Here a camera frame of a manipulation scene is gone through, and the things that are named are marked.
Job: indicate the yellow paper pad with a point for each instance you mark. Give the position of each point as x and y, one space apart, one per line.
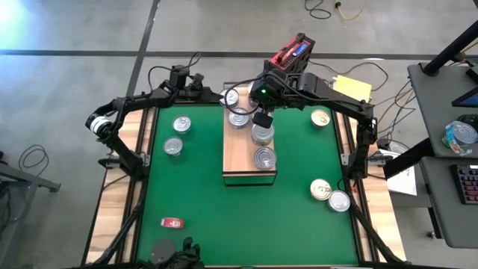
354 87

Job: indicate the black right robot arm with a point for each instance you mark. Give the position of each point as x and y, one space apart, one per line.
336 98

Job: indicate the white green-label can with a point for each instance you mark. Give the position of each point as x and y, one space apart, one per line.
262 132

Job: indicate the black desk beam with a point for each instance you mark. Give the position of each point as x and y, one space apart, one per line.
407 162

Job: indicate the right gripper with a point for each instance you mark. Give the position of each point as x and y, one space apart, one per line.
276 91

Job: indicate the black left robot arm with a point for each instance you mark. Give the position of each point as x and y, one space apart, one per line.
142 99

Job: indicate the black metal table frame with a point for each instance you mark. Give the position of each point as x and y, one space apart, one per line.
186 101

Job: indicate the white blue-label can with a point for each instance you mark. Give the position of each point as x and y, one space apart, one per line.
239 119

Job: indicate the wooden shelf black metal frame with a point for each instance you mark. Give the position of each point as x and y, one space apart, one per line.
237 149

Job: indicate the red black power station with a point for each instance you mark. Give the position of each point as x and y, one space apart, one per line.
295 50

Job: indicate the grey metal stand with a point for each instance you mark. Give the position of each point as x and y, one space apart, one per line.
22 179

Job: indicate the white paper sheet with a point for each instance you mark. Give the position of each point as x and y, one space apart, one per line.
403 183

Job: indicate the blue red-stripe can gold lid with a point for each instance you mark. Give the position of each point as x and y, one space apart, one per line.
320 189
320 118

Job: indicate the black headphones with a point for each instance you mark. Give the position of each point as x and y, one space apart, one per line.
470 119

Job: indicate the red white-label can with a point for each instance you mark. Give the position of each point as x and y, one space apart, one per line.
265 158
172 222

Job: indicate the teal can silver lid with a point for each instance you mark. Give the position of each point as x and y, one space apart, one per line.
182 124

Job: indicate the blue fish-print can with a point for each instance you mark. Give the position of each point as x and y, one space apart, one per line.
231 98

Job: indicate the black keyboard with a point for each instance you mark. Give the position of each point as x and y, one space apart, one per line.
467 185

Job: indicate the green table mat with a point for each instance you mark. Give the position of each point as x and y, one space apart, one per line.
209 209

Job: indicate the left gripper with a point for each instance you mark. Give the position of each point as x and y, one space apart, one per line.
183 91

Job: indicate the black tablet screen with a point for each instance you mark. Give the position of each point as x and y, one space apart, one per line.
468 99

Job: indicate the grey desk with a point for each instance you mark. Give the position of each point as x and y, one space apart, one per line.
429 112
440 224

